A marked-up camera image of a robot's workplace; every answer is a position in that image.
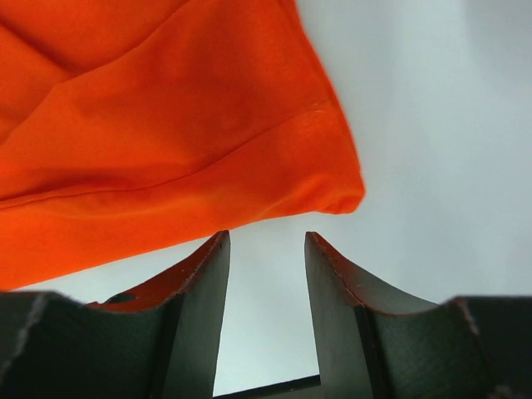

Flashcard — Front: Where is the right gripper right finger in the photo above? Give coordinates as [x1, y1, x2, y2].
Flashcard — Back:
[305, 232, 531, 398]

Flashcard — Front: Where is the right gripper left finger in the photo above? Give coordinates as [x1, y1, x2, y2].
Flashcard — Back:
[1, 231, 230, 398]

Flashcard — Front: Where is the orange t-shirt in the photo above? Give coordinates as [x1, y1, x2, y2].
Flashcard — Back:
[1, 1, 364, 289]

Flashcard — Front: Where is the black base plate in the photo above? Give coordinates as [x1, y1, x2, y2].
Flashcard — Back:
[214, 375, 323, 399]

